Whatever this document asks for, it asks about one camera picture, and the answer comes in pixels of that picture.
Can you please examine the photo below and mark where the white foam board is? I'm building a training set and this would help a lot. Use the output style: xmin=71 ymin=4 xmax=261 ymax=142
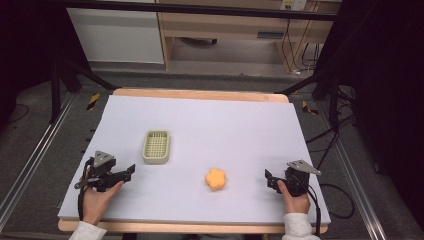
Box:
xmin=57 ymin=94 xmax=332 ymax=225

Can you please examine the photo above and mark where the orange flower-shaped soap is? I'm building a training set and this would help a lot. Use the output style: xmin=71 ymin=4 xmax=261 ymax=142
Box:
xmin=204 ymin=167 xmax=227 ymax=192

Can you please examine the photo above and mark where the white power strip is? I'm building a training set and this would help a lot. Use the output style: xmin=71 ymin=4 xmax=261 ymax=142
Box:
xmin=279 ymin=0 xmax=308 ymax=11

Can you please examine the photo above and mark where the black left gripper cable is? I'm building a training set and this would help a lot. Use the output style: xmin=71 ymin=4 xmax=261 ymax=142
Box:
xmin=76 ymin=157 xmax=95 ymax=222

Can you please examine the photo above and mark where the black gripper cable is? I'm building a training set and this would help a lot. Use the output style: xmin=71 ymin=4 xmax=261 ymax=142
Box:
xmin=305 ymin=183 xmax=322 ymax=236
xmin=76 ymin=157 xmax=95 ymax=222

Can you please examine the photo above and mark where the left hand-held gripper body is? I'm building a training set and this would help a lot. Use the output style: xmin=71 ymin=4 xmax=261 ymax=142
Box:
xmin=73 ymin=150 xmax=117 ymax=193

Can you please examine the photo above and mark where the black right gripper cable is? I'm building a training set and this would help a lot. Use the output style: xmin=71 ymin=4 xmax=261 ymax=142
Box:
xmin=305 ymin=183 xmax=322 ymax=236

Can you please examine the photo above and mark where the pale green soap dish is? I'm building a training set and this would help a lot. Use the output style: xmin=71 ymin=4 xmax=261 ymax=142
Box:
xmin=142 ymin=129 xmax=171 ymax=165

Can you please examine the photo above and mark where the light wooden desk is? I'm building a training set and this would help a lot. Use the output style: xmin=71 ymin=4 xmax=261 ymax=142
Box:
xmin=155 ymin=0 xmax=338 ymax=73

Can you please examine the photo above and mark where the black metal stand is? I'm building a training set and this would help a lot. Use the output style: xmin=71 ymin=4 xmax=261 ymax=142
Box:
xmin=275 ymin=71 xmax=341 ymax=132
xmin=49 ymin=58 xmax=118 ymax=125

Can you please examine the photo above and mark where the black floor cable loop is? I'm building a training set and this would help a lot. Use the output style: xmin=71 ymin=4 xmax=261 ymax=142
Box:
xmin=319 ymin=182 xmax=356 ymax=220

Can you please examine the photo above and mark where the black curtain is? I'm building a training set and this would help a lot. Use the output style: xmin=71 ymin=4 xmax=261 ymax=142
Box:
xmin=0 ymin=0 xmax=88 ymax=126
xmin=314 ymin=0 xmax=424 ymax=231

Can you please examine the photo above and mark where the wooden table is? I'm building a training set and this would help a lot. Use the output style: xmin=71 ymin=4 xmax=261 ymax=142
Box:
xmin=57 ymin=87 xmax=330 ymax=235

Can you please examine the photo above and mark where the metal floor rail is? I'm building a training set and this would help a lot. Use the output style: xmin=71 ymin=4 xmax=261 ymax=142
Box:
xmin=0 ymin=93 xmax=77 ymax=231
xmin=316 ymin=101 xmax=388 ymax=240

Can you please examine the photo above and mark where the white cabinet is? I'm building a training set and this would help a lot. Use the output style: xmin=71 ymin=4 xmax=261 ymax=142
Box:
xmin=66 ymin=7 xmax=165 ymax=65

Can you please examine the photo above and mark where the yellow black tape strip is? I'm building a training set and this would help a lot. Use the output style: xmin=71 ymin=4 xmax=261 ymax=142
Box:
xmin=86 ymin=92 xmax=101 ymax=111
xmin=301 ymin=100 xmax=320 ymax=116

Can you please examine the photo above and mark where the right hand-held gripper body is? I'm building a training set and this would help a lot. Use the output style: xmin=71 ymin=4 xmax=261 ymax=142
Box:
xmin=282 ymin=159 xmax=322 ymax=198

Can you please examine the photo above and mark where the person's left hand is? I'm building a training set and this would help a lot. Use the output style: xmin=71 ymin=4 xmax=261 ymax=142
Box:
xmin=81 ymin=180 xmax=125 ymax=226

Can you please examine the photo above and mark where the black cable bundle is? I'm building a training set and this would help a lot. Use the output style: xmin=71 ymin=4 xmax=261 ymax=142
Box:
xmin=305 ymin=84 xmax=358 ymax=171

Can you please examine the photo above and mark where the black metal frame bar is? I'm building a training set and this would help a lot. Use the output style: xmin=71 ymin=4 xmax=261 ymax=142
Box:
xmin=63 ymin=1 xmax=338 ymax=22

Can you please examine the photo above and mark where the person's right hand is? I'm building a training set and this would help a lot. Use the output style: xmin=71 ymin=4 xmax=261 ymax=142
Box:
xmin=276 ymin=179 xmax=311 ymax=215

